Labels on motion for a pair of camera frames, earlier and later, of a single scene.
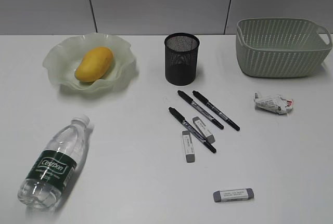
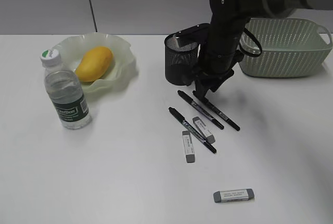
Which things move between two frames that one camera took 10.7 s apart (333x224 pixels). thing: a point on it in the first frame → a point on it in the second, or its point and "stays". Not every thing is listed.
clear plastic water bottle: (41, 184) → (66, 92)
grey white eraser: (203, 130) stays
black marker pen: (182, 119) stays
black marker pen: (201, 109) stays
